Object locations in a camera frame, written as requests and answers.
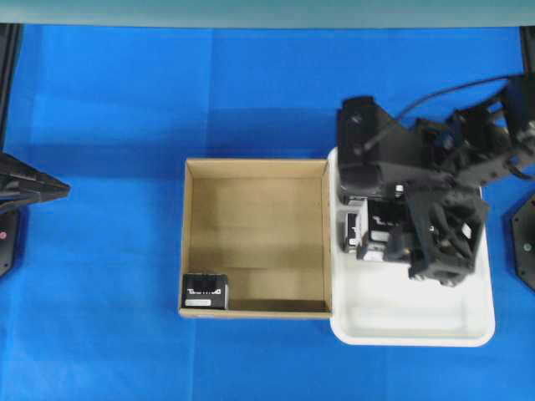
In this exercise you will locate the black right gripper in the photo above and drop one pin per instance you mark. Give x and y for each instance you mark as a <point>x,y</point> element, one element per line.
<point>448,223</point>

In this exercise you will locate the black white Dynamixel box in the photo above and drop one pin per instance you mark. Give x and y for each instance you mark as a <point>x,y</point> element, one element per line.
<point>380,217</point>

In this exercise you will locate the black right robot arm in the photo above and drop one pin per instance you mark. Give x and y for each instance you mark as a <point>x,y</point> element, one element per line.
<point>483,143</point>

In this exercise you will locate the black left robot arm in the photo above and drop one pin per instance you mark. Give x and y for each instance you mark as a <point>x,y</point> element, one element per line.
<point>22,185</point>

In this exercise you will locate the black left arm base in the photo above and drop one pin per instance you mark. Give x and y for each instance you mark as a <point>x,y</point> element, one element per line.
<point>11,234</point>

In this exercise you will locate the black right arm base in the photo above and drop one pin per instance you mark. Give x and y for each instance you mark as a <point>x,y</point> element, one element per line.
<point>523,242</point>

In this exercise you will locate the black white box in tray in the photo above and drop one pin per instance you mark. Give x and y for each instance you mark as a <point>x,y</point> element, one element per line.
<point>353,231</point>

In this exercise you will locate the open brown cardboard box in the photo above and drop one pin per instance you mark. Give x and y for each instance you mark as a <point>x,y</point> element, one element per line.
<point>265,225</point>

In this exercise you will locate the white plastic tray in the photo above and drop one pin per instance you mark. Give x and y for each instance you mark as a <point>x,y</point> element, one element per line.
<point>375,303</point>

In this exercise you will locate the blue table cloth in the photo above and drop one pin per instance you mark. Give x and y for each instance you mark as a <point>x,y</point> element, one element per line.
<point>90,312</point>

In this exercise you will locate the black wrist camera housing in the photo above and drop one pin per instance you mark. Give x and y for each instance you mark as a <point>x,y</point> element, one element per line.
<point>375,152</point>

